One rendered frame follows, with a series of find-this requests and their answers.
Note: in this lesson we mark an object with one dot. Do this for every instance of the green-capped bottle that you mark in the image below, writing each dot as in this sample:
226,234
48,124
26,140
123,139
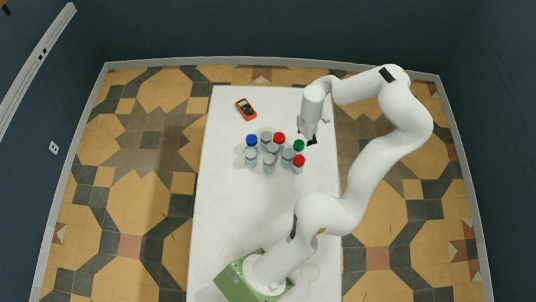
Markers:
298,147

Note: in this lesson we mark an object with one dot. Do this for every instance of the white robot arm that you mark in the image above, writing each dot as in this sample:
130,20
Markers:
318,213

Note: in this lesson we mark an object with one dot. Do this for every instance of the blue bottle cap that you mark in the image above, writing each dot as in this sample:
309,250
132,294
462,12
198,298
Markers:
251,141

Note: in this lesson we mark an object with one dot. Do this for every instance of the small bottle with red cap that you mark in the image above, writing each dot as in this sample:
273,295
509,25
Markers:
279,138
298,161

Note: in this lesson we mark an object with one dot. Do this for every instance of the orange digital multimeter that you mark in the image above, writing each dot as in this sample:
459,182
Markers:
247,111

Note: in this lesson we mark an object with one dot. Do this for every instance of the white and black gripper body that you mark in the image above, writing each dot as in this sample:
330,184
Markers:
306,130

